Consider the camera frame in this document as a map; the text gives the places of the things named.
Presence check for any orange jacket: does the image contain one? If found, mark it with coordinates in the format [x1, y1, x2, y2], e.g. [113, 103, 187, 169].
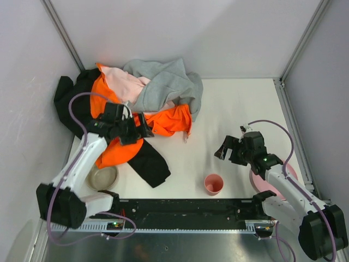
[92, 63, 192, 169]

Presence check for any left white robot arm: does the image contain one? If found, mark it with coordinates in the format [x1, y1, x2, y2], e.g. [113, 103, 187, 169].
[36, 102, 153, 229]

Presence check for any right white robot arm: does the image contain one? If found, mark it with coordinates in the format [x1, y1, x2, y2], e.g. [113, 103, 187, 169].
[214, 131, 348, 260]

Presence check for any pink cup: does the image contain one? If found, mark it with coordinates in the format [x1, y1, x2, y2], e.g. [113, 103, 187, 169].
[204, 174, 224, 196]

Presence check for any pink plate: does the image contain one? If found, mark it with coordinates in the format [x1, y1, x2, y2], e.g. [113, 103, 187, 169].
[249, 164, 298, 200]

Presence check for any beige bowl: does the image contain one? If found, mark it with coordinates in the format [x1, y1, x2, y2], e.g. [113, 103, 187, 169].
[86, 164, 119, 191]

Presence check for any black garment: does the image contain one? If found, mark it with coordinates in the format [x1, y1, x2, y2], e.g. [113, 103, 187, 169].
[53, 68, 171, 188]

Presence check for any grey sweatshirt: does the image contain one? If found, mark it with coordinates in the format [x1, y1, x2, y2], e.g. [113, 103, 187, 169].
[123, 58, 203, 121]

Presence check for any right aluminium table rail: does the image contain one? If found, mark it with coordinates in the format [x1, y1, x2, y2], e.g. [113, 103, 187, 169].
[273, 78, 331, 205]

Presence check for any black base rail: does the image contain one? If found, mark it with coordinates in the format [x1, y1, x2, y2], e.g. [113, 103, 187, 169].
[111, 199, 270, 224]

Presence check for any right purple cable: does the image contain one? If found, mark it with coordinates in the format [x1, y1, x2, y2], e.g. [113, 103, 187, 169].
[249, 119, 338, 262]

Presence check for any grey slotted cable duct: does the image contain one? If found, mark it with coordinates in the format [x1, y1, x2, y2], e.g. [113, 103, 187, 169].
[50, 219, 273, 235]

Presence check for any left aluminium frame post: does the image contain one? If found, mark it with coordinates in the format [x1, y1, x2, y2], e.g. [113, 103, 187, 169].
[40, 0, 85, 71]

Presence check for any aluminium frame post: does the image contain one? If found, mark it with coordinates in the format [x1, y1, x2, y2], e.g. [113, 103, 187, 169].
[279, 0, 331, 82]
[40, 0, 85, 71]

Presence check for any right aluminium frame post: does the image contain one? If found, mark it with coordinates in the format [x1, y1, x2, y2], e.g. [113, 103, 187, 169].
[279, 0, 331, 82]

